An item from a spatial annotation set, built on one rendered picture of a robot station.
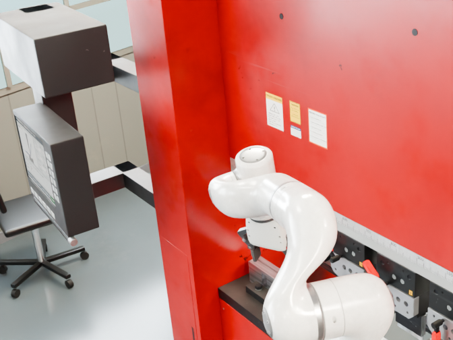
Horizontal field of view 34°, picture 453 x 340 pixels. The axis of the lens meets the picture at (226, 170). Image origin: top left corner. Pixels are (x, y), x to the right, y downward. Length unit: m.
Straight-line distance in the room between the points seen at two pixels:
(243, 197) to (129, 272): 3.26
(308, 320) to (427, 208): 0.84
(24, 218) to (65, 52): 2.24
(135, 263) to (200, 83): 2.43
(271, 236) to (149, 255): 3.19
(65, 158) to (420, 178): 1.19
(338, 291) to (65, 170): 1.47
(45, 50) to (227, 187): 1.08
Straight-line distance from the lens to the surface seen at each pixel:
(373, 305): 1.27
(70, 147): 2.53
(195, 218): 2.71
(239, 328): 2.89
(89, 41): 2.48
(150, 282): 4.59
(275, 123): 2.40
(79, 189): 2.59
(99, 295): 4.57
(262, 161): 1.58
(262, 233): 1.72
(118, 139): 5.73
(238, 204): 1.52
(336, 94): 2.12
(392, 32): 1.91
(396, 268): 2.18
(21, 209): 4.69
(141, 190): 3.02
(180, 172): 2.60
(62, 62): 2.46
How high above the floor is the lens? 2.51
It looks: 25 degrees down
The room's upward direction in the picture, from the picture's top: 5 degrees counter-clockwise
